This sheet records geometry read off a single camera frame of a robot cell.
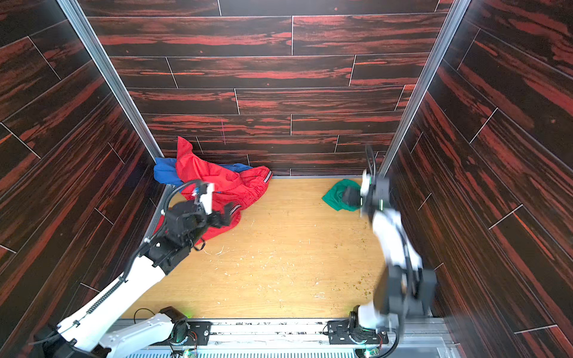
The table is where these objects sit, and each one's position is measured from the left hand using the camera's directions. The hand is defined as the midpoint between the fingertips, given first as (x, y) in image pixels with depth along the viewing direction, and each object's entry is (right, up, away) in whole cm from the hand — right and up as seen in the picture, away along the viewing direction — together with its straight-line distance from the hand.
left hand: (219, 201), depth 74 cm
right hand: (+52, +2, +13) cm, 53 cm away
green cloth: (+46, +2, +31) cm, 55 cm away
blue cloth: (-36, +15, +33) cm, 51 cm away
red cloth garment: (-2, +6, +33) cm, 33 cm away
